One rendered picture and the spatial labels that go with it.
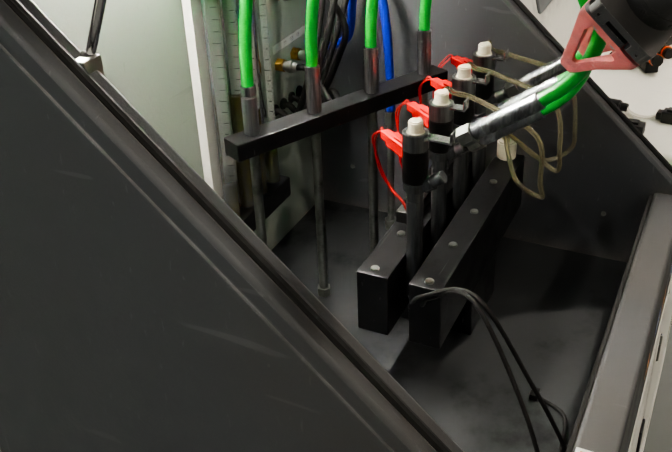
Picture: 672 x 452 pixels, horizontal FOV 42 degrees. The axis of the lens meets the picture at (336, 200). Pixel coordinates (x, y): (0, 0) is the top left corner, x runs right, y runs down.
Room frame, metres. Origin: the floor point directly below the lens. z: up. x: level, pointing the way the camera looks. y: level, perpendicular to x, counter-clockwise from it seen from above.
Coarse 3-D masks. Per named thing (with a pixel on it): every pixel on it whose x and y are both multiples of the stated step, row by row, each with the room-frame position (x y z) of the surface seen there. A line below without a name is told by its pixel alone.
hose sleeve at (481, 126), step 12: (528, 96) 0.76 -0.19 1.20; (504, 108) 0.77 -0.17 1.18; (516, 108) 0.76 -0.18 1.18; (528, 108) 0.75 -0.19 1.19; (540, 108) 0.75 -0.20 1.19; (480, 120) 0.78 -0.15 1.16; (492, 120) 0.77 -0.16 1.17; (504, 120) 0.76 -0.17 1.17; (516, 120) 0.76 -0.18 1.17; (480, 132) 0.78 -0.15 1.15; (492, 132) 0.77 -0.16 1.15
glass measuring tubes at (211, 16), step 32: (192, 0) 0.95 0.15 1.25; (224, 0) 0.98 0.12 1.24; (256, 0) 1.04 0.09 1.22; (192, 32) 0.94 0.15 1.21; (224, 32) 0.98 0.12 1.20; (256, 32) 1.04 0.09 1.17; (192, 64) 0.95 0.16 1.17; (224, 64) 0.96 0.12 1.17; (256, 64) 1.02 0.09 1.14; (224, 96) 0.95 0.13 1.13; (224, 128) 0.95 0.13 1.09; (224, 160) 0.95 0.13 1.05; (224, 192) 0.95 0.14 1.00; (288, 192) 1.05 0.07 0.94
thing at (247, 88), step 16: (240, 0) 0.90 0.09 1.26; (240, 16) 0.90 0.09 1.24; (240, 32) 0.90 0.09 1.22; (592, 32) 0.74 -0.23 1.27; (240, 48) 0.90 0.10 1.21; (592, 48) 0.73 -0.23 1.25; (240, 64) 0.90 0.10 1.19; (560, 80) 0.75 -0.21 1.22; (576, 80) 0.74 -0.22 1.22; (544, 96) 0.75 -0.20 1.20; (560, 96) 0.75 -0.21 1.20
